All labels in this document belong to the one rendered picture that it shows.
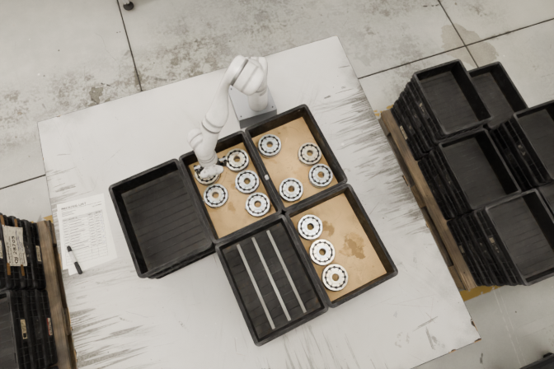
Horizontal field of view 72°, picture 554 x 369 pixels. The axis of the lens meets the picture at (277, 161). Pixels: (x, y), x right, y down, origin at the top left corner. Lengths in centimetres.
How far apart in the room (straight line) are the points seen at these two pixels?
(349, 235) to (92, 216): 115
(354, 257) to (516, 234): 98
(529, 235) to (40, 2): 366
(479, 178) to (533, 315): 92
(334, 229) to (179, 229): 65
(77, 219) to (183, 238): 54
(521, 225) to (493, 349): 81
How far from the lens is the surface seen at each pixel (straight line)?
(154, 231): 168
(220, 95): 119
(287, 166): 167
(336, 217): 164
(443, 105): 239
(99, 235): 190
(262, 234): 161
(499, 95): 286
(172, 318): 177
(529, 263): 233
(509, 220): 232
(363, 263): 164
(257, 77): 113
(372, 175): 186
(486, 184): 244
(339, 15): 320
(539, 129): 259
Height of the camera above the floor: 242
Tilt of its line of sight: 71 degrees down
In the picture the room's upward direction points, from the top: 3 degrees clockwise
